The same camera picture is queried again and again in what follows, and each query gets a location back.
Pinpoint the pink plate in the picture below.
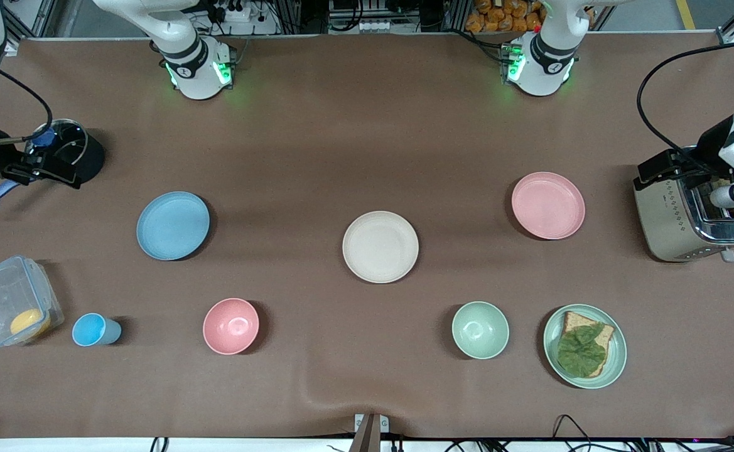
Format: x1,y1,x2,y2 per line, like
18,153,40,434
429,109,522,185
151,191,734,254
511,171,586,240

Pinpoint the black pot with glass lid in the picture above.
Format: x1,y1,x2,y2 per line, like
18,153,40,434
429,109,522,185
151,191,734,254
25,118,106,184

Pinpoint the silver toaster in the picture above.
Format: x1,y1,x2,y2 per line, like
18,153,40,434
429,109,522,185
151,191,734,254
632,146,734,263

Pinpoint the clear plastic container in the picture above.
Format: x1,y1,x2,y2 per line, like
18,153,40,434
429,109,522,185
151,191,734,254
0,255,65,348

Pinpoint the blue plate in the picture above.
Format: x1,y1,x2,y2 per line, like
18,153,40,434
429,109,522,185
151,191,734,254
136,191,211,261

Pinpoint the yellow round food piece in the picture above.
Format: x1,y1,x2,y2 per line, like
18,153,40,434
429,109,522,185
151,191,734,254
9,309,51,338

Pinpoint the brown bread slice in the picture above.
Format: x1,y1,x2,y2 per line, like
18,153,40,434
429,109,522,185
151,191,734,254
558,311,615,378

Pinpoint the blue cup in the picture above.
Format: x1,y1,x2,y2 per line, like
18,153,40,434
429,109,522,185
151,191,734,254
71,313,122,348

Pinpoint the green lettuce leaf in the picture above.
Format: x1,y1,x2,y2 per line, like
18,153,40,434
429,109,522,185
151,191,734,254
557,323,608,379

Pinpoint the green plate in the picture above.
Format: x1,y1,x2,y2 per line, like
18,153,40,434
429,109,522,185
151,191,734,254
542,304,628,390

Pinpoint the green bowl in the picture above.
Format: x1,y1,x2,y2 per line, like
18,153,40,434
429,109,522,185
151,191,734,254
451,301,510,360

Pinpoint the pink bowl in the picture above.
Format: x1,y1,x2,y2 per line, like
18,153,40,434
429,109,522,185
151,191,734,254
202,298,261,356

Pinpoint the white power strip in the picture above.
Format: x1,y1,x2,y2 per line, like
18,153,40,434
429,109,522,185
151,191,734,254
215,0,261,23

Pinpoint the beige plate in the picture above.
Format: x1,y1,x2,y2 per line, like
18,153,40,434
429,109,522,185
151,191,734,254
342,210,419,284

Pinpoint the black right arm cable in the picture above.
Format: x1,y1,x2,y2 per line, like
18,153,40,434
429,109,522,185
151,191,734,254
0,63,54,146

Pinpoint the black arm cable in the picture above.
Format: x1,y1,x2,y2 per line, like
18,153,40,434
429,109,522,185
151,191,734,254
0,63,54,146
636,36,734,173

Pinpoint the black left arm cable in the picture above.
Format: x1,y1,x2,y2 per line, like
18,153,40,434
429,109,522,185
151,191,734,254
636,36,734,173

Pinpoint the metal table edge bracket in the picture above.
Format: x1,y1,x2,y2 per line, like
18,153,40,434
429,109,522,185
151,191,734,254
354,412,390,452

